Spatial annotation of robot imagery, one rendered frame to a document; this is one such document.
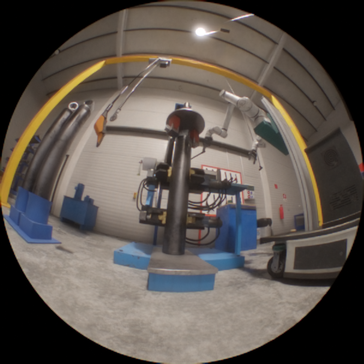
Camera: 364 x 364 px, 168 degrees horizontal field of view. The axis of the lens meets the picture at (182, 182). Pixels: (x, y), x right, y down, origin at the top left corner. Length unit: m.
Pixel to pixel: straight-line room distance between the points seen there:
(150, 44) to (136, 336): 7.48
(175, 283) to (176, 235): 0.51
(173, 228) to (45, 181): 1.26
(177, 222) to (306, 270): 1.05
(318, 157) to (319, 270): 0.65
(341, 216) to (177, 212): 1.24
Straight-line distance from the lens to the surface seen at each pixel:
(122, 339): 0.47
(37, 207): 1.30
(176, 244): 1.13
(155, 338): 0.48
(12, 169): 2.49
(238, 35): 7.33
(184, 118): 1.79
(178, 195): 1.17
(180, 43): 6.92
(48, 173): 1.34
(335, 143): 0.96
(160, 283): 0.75
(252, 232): 2.71
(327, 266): 0.84
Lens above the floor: 0.37
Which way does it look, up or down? 23 degrees up
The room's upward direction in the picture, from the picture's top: 5 degrees clockwise
